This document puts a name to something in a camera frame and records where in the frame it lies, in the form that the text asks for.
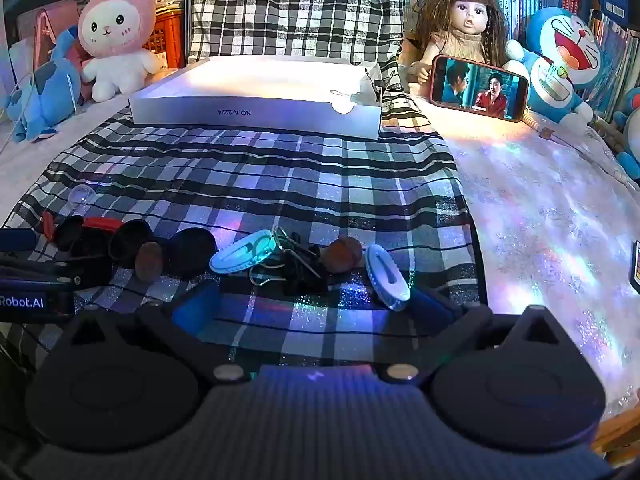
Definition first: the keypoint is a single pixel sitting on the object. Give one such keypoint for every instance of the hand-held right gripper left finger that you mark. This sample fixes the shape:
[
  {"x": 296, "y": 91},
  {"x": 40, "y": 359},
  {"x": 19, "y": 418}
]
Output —
[{"x": 196, "y": 307}]

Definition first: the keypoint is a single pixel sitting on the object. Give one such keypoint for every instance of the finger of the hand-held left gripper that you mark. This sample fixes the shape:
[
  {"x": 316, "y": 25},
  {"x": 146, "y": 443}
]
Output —
[
  {"x": 17, "y": 240},
  {"x": 40, "y": 271}
]

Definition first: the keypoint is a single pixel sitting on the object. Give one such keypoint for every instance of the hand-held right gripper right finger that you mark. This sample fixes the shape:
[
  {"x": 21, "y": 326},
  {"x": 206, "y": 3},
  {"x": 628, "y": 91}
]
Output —
[{"x": 427, "y": 305}]

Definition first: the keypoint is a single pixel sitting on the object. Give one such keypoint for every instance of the black round disc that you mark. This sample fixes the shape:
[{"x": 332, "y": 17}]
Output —
[
  {"x": 68, "y": 232},
  {"x": 131, "y": 240},
  {"x": 92, "y": 262},
  {"x": 192, "y": 255}
]

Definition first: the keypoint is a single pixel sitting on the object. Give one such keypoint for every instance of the white blue hair clip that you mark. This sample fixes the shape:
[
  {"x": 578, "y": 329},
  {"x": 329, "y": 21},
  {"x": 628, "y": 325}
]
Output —
[{"x": 387, "y": 277}]

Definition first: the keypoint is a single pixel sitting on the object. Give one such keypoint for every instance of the brown wooden ball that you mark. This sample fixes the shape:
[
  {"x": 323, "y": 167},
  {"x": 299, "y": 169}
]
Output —
[
  {"x": 342, "y": 255},
  {"x": 150, "y": 261}
]

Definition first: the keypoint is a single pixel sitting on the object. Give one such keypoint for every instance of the white teal hair clip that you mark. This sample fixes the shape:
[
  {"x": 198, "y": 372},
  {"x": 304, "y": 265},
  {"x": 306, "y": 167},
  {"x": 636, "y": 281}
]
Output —
[{"x": 240, "y": 255}]

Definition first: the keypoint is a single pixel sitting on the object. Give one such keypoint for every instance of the red hair clip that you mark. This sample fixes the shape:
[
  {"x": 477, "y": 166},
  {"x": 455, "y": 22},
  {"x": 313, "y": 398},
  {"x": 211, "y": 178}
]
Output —
[{"x": 102, "y": 223}]

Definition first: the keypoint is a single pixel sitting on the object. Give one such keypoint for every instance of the black binder clip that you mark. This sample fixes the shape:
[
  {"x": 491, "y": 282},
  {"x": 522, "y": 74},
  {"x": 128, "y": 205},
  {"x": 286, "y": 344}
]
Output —
[
  {"x": 373, "y": 85},
  {"x": 295, "y": 260},
  {"x": 302, "y": 285}
]

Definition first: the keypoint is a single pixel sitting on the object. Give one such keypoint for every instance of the white cardboard box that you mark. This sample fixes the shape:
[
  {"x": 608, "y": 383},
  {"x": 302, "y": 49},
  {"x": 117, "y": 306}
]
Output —
[{"x": 250, "y": 110}]

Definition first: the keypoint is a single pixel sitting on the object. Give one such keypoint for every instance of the clear plastic dome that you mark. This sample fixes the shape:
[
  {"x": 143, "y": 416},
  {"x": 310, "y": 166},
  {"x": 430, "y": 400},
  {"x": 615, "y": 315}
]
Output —
[{"x": 82, "y": 196}]

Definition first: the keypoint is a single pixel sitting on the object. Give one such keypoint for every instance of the blue spotted plush toy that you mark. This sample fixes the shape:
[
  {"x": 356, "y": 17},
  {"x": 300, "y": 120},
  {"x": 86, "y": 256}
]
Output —
[{"x": 45, "y": 90}]

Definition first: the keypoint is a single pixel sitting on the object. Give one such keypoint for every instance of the black white plaid cloth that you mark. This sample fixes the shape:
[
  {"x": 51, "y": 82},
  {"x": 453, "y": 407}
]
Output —
[{"x": 300, "y": 180}]

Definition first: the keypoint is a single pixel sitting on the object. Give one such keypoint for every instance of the pink box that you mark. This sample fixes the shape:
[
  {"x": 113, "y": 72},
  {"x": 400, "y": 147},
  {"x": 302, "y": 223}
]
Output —
[{"x": 42, "y": 35}]

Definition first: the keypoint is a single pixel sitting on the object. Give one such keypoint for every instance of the dark-edged card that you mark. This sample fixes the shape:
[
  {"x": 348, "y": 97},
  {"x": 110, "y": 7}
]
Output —
[{"x": 636, "y": 265}]

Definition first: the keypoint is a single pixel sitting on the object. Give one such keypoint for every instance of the smartphone in red case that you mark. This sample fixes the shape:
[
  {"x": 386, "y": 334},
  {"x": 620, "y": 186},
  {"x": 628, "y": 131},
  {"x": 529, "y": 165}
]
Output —
[{"x": 475, "y": 87}]

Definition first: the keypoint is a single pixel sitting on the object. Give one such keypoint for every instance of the pink white bunny plush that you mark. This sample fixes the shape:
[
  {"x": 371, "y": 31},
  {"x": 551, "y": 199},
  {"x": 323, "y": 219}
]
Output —
[{"x": 117, "y": 25}]

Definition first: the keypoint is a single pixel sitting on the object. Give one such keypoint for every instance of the red plastic crate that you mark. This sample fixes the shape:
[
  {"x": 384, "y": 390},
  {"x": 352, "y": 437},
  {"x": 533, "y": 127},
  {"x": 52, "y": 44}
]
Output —
[{"x": 167, "y": 35}]

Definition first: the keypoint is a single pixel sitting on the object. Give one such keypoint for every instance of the small blue plush toy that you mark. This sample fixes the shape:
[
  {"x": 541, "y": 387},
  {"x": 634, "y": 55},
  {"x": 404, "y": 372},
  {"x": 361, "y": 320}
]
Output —
[{"x": 631, "y": 130}]

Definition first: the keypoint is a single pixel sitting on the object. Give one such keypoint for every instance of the long-haired baby doll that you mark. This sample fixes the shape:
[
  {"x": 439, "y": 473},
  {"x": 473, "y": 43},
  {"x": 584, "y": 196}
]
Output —
[{"x": 467, "y": 10}]

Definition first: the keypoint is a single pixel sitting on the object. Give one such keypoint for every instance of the blue robot cat plush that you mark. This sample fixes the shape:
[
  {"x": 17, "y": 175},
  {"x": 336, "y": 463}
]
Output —
[{"x": 560, "y": 35}]

